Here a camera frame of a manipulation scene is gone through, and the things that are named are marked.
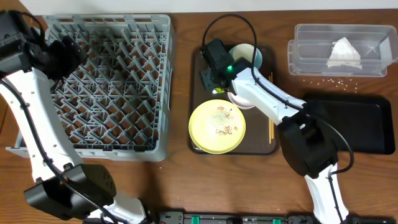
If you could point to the yellow plate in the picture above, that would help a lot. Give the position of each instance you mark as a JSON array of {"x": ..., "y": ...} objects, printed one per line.
[{"x": 217, "y": 126}]

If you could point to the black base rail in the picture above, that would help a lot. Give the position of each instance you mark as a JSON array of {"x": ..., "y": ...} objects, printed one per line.
[{"x": 301, "y": 218}]

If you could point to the grey dish rack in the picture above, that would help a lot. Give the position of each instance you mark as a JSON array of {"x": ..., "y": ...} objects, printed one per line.
[{"x": 115, "y": 105}]

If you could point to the black tray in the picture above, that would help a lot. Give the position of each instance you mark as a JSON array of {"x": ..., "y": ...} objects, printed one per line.
[{"x": 365, "y": 121}]

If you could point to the light blue bowl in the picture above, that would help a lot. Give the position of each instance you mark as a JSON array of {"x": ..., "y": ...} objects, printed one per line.
[{"x": 246, "y": 51}]

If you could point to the yellow snack wrapper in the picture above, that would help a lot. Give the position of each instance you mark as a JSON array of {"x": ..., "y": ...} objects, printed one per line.
[{"x": 218, "y": 91}]

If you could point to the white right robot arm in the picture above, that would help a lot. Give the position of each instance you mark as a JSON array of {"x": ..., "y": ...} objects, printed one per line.
[{"x": 309, "y": 144}]

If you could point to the clear plastic bin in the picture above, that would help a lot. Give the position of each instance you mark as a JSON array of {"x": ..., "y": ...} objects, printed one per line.
[{"x": 311, "y": 48}]

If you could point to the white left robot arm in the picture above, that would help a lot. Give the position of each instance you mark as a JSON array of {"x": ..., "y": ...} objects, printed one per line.
[{"x": 64, "y": 185}]

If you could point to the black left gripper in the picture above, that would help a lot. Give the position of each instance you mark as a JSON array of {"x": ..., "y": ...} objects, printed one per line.
[{"x": 68, "y": 50}]

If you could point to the white crumpled napkin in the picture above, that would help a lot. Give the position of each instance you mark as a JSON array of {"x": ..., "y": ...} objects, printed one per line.
[{"x": 344, "y": 54}]

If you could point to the dark brown serving tray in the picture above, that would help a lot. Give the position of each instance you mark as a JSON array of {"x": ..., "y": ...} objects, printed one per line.
[{"x": 256, "y": 139}]

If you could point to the wooden chopstick right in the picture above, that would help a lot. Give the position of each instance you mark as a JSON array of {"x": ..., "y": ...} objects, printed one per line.
[{"x": 271, "y": 122}]

